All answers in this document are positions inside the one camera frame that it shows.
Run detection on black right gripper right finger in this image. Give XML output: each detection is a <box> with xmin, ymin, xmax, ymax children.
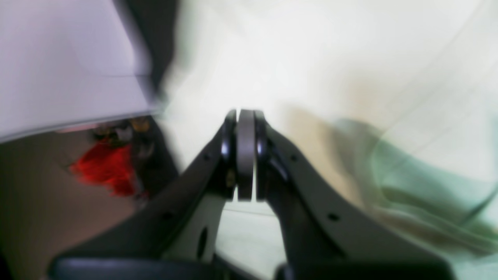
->
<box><xmin>255</xmin><ymin>110</ymin><xmax>455</xmax><ymax>280</ymax></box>

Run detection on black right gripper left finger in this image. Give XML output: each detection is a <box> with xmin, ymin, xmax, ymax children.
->
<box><xmin>47</xmin><ymin>110</ymin><xmax>237</xmax><ymax>280</ymax></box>

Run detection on light green T-shirt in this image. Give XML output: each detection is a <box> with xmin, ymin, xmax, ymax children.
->
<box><xmin>161</xmin><ymin>0</ymin><xmax>497</xmax><ymax>280</ymax></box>

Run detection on red black side clamp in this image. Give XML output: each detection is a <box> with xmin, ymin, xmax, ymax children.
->
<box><xmin>69</xmin><ymin>138</ymin><xmax>149</xmax><ymax>198</ymax></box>

